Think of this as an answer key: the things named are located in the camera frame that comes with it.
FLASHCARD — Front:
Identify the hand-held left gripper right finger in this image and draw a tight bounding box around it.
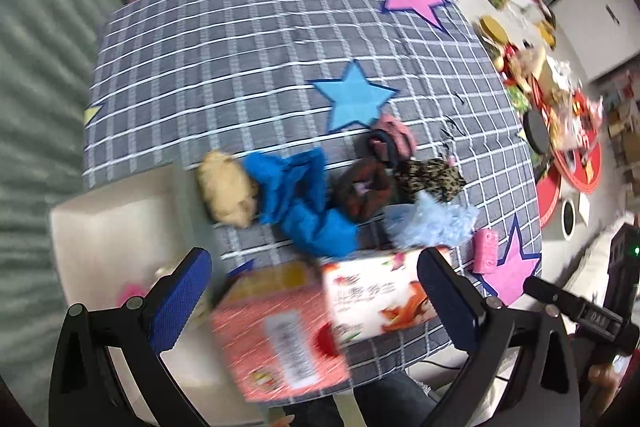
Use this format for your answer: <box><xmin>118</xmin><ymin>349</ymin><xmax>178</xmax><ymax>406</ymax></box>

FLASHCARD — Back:
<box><xmin>416</xmin><ymin>248</ymin><xmax>582</xmax><ymax>427</ymax></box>

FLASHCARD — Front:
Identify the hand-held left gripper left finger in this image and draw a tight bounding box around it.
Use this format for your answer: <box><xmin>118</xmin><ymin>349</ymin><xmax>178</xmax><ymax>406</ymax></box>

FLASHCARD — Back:
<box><xmin>47</xmin><ymin>247</ymin><xmax>216</xmax><ymax>427</ymax></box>

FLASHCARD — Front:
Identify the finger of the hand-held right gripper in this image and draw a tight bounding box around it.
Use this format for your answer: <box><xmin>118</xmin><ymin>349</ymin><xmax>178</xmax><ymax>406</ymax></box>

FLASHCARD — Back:
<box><xmin>523</xmin><ymin>276</ymin><xmax>586</xmax><ymax>323</ymax></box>

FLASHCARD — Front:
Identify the light blue fluffy scrunchie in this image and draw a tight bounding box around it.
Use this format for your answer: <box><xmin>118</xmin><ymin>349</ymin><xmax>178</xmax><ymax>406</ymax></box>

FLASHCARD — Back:
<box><xmin>384</xmin><ymin>192</ymin><xmax>480</xmax><ymax>250</ymax></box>

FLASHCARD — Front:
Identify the grey white storage box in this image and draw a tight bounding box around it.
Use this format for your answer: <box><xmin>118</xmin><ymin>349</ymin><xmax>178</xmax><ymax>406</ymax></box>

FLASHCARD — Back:
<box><xmin>49</xmin><ymin>167</ymin><xmax>271</xmax><ymax>427</ymax></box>

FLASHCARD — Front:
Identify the leopard print scrunchie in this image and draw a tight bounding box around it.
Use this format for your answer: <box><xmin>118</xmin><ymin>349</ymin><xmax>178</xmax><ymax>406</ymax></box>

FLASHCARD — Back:
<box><xmin>395</xmin><ymin>157</ymin><xmax>467</xmax><ymax>204</ymax></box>

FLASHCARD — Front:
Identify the brown scrunchie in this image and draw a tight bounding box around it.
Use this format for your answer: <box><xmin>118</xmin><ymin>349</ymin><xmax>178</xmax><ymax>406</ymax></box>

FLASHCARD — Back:
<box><xmin>332</xmin><ymin>158</ymin><xmax>396</xmax><ymax>223</ymax></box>

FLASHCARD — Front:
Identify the dark pink scrunchie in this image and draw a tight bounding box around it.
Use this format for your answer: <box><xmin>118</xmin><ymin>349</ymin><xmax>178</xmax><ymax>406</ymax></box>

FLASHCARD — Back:
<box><xmin>367</xmin><ymin>114</ymin><xmax>417</xmax><ymax>168</ymax></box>

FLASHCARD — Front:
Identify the person's right hand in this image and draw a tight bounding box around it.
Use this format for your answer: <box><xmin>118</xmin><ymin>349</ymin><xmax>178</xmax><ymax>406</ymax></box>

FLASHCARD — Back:
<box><xmin>587</xmin><ymin>362</ymin><xmax>631</xmax><ymax>390</ymax></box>

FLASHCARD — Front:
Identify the bright pink hair accessory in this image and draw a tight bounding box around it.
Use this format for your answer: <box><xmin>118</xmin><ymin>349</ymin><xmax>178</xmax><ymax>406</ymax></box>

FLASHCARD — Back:
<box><xmin>117</xmin><ymin>284</ymin><xmax>148</xmax><ymax>308</ymax></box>

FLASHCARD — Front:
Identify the pink hair roller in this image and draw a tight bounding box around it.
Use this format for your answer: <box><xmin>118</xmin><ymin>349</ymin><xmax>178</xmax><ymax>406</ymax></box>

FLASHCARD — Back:
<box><xmin>472</xmin><ymin>228</ymin><xmax>500</xmax><ymax>275</ymax></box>

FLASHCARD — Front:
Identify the white cylinder bin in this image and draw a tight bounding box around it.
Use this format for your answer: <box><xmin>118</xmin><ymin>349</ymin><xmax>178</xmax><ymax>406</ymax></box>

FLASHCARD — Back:
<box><xmin>560</xmin><ymin>199</ymin><xmax>581</xmax><ymax>240</ymax></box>

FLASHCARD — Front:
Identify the red patterned carton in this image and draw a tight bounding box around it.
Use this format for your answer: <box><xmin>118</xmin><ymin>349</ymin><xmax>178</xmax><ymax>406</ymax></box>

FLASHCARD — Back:
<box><xmin>210</xmin><ymin>247</ymin><xmax>453</xmax><ymax>403</ymax></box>

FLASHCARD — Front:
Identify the beige scrunchie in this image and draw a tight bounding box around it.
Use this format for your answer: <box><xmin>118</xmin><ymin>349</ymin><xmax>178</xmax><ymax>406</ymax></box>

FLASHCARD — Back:
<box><xmin>195</xmin><ymin>150</ymin><xmax>260</xmax><ymax>229</ymax></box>

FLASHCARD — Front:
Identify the person's jeans leg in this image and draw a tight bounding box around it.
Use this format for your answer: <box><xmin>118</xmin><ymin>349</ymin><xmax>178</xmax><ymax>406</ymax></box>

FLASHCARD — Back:
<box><xmin>295</xmin><ymin>367</ymin><xmax>441</xmax><ymax>427</ymax></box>

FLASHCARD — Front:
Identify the red round tray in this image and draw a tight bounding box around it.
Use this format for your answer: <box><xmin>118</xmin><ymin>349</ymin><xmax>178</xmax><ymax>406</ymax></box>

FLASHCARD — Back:
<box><xmin>555</xmin><ymin>127</ymin><xmax>603</xmax><ymax>195</ymax></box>

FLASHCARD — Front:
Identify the black round disc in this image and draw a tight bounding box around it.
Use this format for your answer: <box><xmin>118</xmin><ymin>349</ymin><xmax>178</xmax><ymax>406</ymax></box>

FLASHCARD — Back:
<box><xmin>522</xmin><ymin>109</ymin><xmax>551</xmax><ymax>155</ymax></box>

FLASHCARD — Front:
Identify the pile of colourful packets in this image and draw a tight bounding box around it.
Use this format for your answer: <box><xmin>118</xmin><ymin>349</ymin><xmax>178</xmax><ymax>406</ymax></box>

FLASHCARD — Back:
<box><xmin>492</xmin><ymin>42</ymin><xmax>601</xmax><ymax>152</ymax></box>

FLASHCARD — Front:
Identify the green curtain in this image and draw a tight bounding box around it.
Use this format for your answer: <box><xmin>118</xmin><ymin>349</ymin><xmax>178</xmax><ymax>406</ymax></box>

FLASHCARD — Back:
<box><xmin>0</xmin><ymin>0</ymin><xmax>126</xmax><ymax>358</ymax></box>

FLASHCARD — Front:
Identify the grey checked star blanket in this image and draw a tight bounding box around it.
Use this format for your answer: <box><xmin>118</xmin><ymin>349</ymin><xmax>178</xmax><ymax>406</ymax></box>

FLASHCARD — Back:
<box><xmin>82</xmin><ymin>0</ymin><xmax>543</xmax><ymax>388</ymax></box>

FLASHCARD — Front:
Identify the yellow round lid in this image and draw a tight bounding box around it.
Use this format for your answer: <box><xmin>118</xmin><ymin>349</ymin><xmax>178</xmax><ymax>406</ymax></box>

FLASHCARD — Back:
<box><xmin>480</xmin><ymin>16</ymin><xmax>511</xmax><ymax>48</ymax></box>

